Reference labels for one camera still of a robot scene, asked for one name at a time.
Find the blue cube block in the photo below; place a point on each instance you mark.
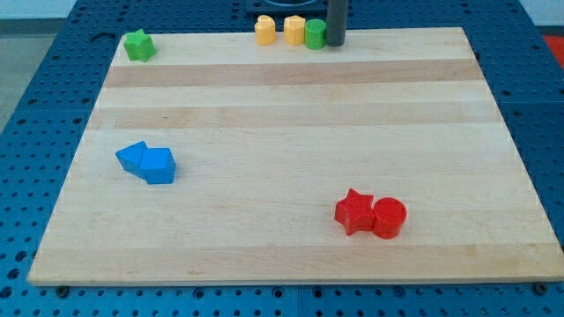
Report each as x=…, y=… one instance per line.
x=158, y=166

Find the blue triangle block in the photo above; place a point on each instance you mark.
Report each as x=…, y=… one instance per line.
x=130, y=158

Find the wooden board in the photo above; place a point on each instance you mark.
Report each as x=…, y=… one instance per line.
x=267, y=140

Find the red star block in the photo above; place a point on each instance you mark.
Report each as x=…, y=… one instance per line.
x=355, y=212

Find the red cylinder block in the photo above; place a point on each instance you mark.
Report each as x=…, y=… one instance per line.
x=390, y=215

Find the green cylinder block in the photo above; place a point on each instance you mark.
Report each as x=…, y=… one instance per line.
x=314, y=34

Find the yellow heart block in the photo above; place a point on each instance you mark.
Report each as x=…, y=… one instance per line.
x=265, y=30

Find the yellow pentagon block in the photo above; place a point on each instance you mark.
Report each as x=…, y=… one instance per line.
x=294, y=30

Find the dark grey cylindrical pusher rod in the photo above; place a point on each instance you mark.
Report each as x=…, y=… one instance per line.
x=336, y=22

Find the green star block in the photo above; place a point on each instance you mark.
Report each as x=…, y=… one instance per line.
x=139, y=46

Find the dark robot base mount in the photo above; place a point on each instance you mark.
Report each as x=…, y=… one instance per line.
x=285, y=6

